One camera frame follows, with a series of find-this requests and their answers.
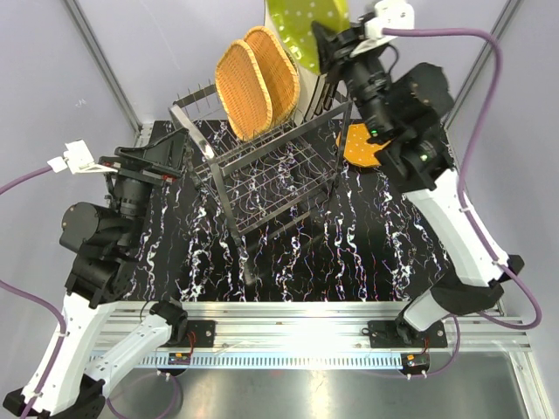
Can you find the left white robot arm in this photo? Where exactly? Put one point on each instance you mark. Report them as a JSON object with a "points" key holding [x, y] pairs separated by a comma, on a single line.
{"points": [[104, 241]]}

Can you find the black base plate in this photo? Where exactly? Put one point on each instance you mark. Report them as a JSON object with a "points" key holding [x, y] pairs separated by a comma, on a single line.
{"points": [[200, 333], [388, 334]]}

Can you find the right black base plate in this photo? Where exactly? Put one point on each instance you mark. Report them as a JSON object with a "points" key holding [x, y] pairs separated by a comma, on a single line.
{"points": [[388, 334]]}

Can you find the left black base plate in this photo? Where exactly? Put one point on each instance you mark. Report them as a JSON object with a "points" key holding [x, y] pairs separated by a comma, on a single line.
{"points": [[200, 333]]}

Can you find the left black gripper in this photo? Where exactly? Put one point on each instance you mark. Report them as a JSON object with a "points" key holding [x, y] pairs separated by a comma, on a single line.
{"points": [[162, 160]]}

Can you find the cream black-rimmed square plate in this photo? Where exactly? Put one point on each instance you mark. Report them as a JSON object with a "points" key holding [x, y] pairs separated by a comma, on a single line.
{"points": [[309, 82]]}

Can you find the orange polka dot plate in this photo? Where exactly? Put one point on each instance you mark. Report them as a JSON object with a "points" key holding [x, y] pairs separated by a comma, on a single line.
{"points": [[358, 151]]}

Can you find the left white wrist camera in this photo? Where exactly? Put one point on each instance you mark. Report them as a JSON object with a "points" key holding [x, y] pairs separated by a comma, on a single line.
{"points": [[78, 159]]}

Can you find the stainless steel dish rack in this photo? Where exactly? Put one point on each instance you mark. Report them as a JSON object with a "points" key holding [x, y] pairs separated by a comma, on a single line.
{"points": [[263, 186]]}

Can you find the woven wicker tray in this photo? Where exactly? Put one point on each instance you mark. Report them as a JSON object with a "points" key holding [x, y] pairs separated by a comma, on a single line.
{"points": [[242, 91], [279, 73]]}

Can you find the white middle square plate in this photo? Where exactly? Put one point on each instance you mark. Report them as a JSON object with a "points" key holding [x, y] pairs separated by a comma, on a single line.
{"points": [[318, 109]]}

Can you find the green polka dot plate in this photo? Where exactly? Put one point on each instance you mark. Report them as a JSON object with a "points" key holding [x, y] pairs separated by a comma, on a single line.
{"points": [[293, 20]]}

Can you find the dark brown square plate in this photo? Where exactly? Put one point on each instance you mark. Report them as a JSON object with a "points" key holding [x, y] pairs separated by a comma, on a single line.
{"points": [[331, 94]]}

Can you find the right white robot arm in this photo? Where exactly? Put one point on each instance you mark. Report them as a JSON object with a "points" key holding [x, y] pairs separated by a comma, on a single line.
{"points": [[404, 117]]}

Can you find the aluminium mounting rail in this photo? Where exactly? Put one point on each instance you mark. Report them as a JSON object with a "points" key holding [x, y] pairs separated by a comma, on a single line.
{"points": [[317, 336]]}

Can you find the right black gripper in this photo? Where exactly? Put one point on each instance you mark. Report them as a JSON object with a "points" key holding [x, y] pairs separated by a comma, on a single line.
{"points": [[334, 50]]}

